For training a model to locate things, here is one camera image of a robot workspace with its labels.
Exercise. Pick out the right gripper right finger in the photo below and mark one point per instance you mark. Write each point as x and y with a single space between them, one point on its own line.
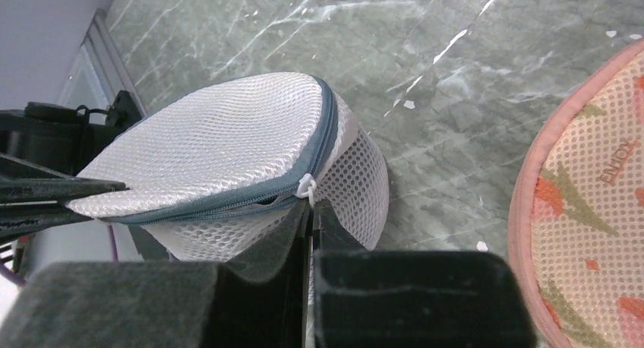
411 298

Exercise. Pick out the pink floral laundry bag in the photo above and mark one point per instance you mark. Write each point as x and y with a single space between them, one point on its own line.
575 224

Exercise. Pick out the white mesh laundry bag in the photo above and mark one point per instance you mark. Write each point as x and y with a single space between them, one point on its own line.
215 171

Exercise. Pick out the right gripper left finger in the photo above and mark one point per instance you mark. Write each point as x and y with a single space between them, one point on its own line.
257 299

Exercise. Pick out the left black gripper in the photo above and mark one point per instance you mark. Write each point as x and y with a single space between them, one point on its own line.
53 137

